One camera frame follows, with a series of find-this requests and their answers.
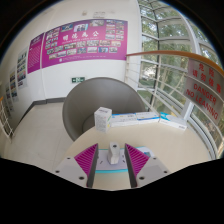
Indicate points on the small upright white carton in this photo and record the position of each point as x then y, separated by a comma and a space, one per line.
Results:
102, 119

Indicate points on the grey round tub chair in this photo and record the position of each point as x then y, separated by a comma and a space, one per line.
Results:
100, 93

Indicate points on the silver sign red characters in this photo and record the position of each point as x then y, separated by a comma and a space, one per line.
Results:
206, 75

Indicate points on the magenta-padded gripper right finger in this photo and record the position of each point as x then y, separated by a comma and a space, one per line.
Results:
151, 168

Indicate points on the narrow magenta text poster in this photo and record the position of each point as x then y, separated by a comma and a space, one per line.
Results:
35, 53

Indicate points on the white-framed glass window wall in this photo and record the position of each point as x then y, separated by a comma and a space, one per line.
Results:
173, 30

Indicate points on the silver sign red letters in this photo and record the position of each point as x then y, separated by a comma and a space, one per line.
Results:
203, 98

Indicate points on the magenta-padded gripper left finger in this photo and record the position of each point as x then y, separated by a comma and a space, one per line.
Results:
71, 168

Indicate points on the white stair railing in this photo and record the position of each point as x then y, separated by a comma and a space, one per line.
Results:
5, 120

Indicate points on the white wall photo poster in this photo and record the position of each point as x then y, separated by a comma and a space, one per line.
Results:
13, 85
22, 68

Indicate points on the green exit sign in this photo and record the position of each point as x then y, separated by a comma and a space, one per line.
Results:
78, 79

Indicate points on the white railing with wooden handrail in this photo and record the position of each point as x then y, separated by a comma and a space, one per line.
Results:
160, 53

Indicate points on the large magenta photo poster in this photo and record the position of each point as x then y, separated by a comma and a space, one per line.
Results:
83, 43

